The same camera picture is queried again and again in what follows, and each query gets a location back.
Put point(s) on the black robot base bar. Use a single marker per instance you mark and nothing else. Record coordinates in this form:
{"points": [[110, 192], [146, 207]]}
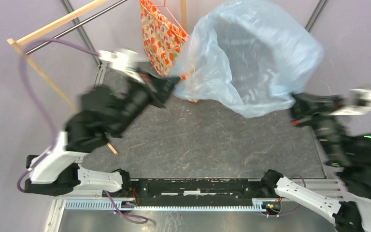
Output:
{"points": [[194, 192]]}

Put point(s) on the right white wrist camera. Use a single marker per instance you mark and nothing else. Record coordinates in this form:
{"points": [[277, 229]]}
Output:
{"points": [[359, 104]]}

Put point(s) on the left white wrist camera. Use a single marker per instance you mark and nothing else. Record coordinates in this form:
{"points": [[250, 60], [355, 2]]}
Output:
{"points": [[122, 60]]}

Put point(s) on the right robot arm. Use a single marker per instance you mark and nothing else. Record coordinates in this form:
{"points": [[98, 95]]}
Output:
{"points": [[352, 154]]}

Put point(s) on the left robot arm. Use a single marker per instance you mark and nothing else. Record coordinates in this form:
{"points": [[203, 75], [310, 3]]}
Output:
{"points": [[103, 114]]}

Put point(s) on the light blue plastic bag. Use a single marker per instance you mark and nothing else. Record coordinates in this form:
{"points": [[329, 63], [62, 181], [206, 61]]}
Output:
{"points": [[249, 55]]}

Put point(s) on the pink clothes hanger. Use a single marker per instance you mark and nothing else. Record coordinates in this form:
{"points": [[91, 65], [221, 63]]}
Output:
{"points": [[176, 10]]}

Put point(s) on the wooden clothes rack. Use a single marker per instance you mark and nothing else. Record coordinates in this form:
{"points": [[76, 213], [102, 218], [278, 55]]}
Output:
{"points": [[36, 40]]}

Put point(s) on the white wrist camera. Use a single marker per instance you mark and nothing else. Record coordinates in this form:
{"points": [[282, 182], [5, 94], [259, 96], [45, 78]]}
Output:
{"points": [[122, 60], [359, 104]]}

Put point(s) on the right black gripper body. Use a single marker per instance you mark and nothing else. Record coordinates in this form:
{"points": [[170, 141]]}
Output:
{"points": [[321, 104]]}

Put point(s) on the floral orange cloth bag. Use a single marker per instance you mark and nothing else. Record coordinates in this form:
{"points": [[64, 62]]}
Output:
{"points": [[162, 38]]}

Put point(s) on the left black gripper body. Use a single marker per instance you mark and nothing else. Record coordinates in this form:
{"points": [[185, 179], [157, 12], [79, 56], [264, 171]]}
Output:
{"points": [[149, 87]]}

